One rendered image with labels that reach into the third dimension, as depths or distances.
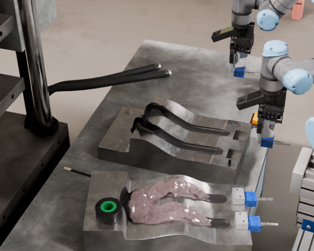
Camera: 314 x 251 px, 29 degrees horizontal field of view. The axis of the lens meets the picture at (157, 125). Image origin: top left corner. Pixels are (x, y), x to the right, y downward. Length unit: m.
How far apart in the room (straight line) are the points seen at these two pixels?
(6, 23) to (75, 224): 0.70
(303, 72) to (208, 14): 3.16
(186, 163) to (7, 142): 0.71
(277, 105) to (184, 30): 2.76
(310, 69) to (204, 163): 0.49
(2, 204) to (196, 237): 0.69
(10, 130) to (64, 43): 2.22
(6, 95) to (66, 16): 2.83
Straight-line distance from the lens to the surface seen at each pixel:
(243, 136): 2.19
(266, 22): 2.11
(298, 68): 1.80
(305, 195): 1.93
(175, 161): 2.07
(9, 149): 2.32
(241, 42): 2.32
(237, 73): 2.41
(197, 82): 2.59
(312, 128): 1.67
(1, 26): 2.06
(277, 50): 1.85
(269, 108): 1.96
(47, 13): 2.47
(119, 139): 2.18
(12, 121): 2.46
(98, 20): 4.85
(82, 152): 2.23
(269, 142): 2.06
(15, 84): 2.20
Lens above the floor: 2.22
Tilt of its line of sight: 37 degrees down
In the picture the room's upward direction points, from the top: 1 degrees counter-clockwise
